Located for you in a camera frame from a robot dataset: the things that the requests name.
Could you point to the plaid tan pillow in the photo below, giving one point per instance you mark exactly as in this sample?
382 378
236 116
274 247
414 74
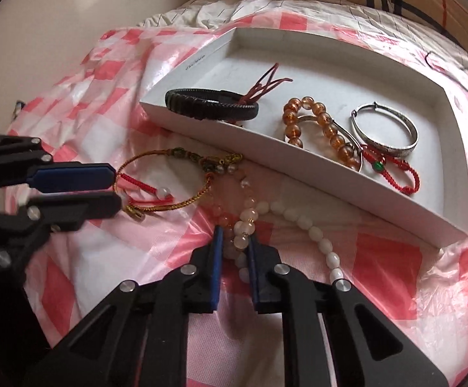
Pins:
419 4

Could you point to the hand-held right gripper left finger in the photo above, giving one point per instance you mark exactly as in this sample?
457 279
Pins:
217 266

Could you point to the red white checked plastic sheet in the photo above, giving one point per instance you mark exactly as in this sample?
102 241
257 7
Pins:
379 274

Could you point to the wide engraved silver bangle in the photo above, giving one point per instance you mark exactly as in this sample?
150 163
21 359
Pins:
395 148

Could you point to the beige striped quilt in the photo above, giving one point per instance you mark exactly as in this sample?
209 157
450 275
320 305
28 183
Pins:
258 8

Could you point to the white shallow cardboard box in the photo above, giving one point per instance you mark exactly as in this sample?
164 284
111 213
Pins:
330 72

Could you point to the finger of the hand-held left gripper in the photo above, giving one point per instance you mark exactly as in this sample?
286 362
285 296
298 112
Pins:
72 177
76 207

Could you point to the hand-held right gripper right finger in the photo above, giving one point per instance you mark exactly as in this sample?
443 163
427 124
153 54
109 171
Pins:
254 274

